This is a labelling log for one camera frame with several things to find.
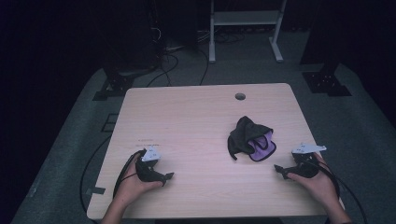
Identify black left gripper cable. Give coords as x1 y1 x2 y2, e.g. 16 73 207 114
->
112 148 148 199

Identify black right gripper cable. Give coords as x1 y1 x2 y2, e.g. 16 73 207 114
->
306 154 369 224

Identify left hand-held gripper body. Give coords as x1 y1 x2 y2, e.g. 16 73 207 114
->
134 146 167 185

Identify black stand base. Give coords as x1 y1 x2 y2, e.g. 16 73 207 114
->
302 63 353 98
92 66 135 102

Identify person's right hand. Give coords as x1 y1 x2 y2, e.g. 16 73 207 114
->
286 152 341 207

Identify black looped floor cable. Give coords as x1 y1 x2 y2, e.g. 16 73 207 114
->
146 50 180 89

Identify black thin floor cable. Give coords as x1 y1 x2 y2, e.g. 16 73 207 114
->
198 47 210 87

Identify dark tape strip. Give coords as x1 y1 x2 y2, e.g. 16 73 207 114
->
85 186 106 197

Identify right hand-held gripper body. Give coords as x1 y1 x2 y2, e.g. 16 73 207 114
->
290 142 328 179

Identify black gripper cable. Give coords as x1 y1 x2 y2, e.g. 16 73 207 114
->
112 148 148 199
306 154 369 224

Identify person's left hand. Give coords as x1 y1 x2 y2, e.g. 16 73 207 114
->
115 151 163 204

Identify white metal stand frame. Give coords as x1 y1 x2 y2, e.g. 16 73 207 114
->
208 0 288 64

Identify black and purple cloth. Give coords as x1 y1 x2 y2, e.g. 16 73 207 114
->
226 115 277 163

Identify tangled black cables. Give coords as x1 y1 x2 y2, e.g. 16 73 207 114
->
214 30 247 45

